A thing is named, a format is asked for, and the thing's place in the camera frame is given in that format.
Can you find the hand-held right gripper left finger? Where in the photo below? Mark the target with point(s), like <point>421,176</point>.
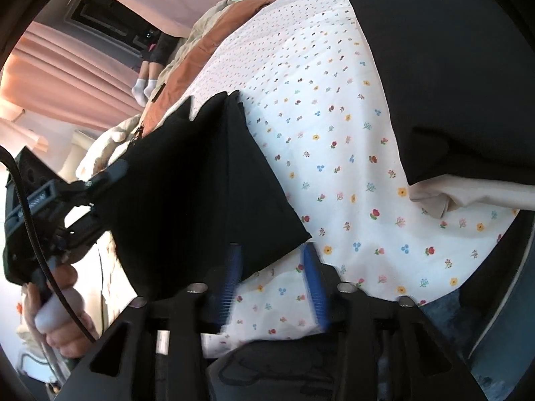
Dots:
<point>232,275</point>

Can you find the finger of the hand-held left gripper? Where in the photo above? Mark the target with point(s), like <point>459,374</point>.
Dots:
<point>106,175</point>
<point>90,227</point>

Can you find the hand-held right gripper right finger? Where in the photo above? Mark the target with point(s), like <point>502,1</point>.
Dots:
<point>313,288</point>

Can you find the black garment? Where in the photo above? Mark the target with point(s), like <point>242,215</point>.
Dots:
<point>196,192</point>

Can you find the person's left hand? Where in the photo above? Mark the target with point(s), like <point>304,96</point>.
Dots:
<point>62,313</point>

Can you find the person's dark printed shirt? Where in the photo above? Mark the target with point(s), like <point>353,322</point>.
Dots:
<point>271,367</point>

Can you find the small black object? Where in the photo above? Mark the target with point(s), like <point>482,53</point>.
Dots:
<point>157,92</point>

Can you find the person's blue jeans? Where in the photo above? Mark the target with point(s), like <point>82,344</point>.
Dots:
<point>451,330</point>

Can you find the orange quilt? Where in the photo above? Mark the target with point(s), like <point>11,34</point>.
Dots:
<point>196,58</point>

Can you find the floral white bedsheet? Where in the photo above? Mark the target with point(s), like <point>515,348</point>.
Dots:
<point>334,133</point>

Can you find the beige garment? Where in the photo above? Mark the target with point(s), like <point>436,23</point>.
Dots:
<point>472,194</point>

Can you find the dark navy garment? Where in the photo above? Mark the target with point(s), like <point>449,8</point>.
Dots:
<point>451,71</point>

